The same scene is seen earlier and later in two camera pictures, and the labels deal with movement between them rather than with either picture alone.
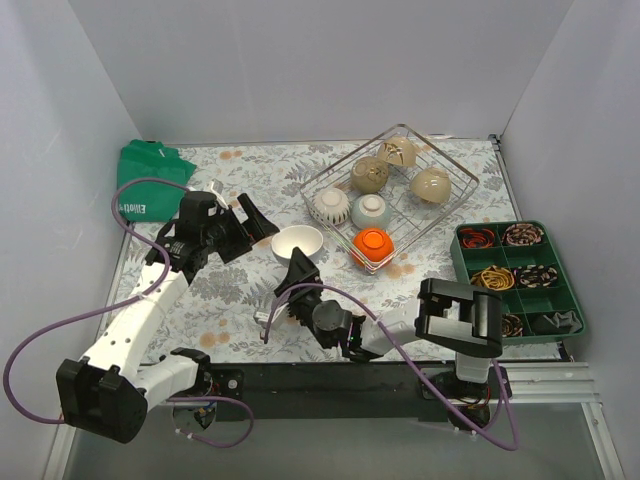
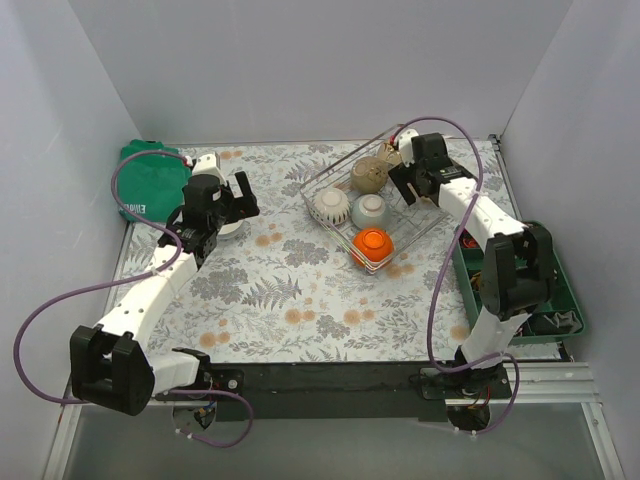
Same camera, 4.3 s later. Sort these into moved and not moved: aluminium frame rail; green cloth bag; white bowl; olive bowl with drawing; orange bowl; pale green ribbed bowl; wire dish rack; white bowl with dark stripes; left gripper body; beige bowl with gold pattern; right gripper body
Moved: right gripper body; white bowl; left gripper body
Not moved: orange bowl; wire dish rack; pale green ribbed bowl; beige bowl with gold pattern; green cloth bag; olive bowl with drawing; aluminium frame rail; white bowl with dark stripes
